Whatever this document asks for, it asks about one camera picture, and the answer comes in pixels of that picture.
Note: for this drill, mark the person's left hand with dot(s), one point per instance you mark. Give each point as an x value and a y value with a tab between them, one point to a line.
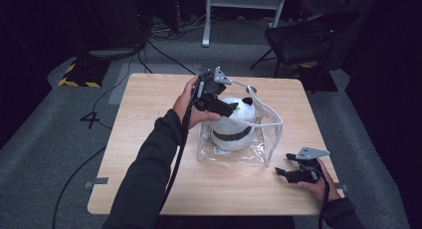
185	104

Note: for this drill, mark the grey tape strip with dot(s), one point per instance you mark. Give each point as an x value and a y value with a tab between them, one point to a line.
98	181
343	187

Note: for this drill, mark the transparent plastic bag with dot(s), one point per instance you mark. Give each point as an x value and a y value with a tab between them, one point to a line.
258	149

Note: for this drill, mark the panda plush toy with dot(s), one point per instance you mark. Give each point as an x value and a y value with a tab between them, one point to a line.
235	129

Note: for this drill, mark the grey round stand base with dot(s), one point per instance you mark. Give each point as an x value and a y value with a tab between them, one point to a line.
112	53

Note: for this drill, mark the black floor tape mark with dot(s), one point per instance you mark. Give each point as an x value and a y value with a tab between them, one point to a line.
90	118

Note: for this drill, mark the person's right hand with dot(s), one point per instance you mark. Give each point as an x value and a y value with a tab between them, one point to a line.
320	189

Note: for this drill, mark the black chair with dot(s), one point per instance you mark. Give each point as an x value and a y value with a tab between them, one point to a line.
305	40

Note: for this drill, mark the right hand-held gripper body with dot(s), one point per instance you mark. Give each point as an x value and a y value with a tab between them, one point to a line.
308	169

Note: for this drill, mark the yellow black striped base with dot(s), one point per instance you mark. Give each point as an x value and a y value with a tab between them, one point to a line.
83	74

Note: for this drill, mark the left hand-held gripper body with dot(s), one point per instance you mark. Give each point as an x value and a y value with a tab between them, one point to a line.
210	89

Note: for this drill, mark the white metal stand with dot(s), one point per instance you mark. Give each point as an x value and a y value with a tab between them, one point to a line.
242	0

